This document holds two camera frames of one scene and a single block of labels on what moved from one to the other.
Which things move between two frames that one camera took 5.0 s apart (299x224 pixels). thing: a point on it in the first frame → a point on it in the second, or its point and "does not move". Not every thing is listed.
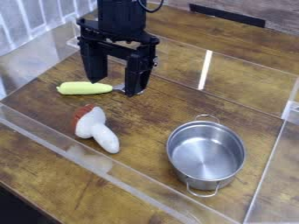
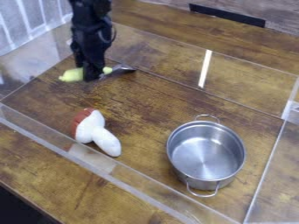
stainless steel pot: [205, 151] does not move
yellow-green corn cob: [87, 87] → [75, 74]
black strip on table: [227, 15] does not move
